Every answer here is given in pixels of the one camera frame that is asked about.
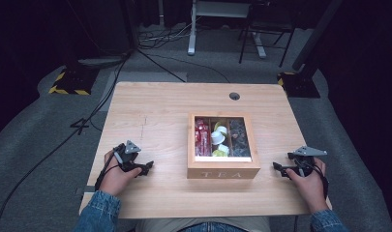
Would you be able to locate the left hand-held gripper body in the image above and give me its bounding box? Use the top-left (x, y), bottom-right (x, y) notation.
top-left (111, 139), bottom-right (143, 172)

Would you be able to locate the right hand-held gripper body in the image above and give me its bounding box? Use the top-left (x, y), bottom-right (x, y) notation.
top-left (287, 146), bottom-right (328, 177)

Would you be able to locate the wooden box with glass lid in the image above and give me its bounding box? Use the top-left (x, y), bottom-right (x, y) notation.
top-left (186, 111), bottom-right (261, 180)

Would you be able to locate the person's left hand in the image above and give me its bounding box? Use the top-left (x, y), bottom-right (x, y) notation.
top-left (99, 151), bottom-right (143, 197)

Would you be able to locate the person's right hand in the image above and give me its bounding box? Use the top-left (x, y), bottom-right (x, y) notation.
top-left (285, 158), bottom-right (330, 215)

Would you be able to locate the pile of dark tea packets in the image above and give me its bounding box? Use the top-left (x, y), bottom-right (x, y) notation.
top-left (229, 117), bottom-right (252, 159)

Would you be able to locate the bundle of red sachets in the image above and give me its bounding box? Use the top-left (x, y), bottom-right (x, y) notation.
top-left (194, 118), bottom-right (213, 158)

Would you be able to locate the striped black stand base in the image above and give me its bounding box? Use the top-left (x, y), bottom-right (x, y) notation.
top-left (277, 71), bottom-right (321, 99)
top-left (47, 66), bottom-right (100, 96)

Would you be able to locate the large white capsule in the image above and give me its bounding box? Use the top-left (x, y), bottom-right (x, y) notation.
top-left (210, 130), bottom-right (226, 146)

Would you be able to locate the person's torso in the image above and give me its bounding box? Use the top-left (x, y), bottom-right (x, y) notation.
top-left (135, 216), bottom-right (272, 232)

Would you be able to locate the black slanted stand pole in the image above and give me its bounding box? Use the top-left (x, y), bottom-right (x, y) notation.
top-left (291, 0), bottom-right (343, 72)

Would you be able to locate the black metal chair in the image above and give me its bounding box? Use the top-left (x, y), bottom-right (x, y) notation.
top-left (238, 0), bottom-right (298, 68)

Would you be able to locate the right hand-held gripper cable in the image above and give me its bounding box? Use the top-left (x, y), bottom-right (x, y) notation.
top-left (308, 160), bottom-right (330, 198)

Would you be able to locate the hand-held gripper cable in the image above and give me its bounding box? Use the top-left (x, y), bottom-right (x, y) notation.
top-left (308, 160), bottom-right (330, 198)
top-left (94, 150), bottom-right (121, 191)

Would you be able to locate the left hand-held gripper cable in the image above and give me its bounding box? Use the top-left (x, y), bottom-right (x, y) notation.
top-left (94, 150), bottom-right (121, 191)

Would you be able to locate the long black floor cable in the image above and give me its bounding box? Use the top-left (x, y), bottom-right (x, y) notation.
top-left (0, 52), bottom-right (132, 232)

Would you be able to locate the thin black floor cable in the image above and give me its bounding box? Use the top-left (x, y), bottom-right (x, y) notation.
top-left (136, 47), bottom-right (230, 84)

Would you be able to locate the tangle of floor cables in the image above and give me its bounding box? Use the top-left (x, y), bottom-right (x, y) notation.
top-left (138, 17), bottom-right (201, 50)

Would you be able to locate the white desk frame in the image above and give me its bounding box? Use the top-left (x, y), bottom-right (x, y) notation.
top-left (187, 0), bottom-right (269, 60)

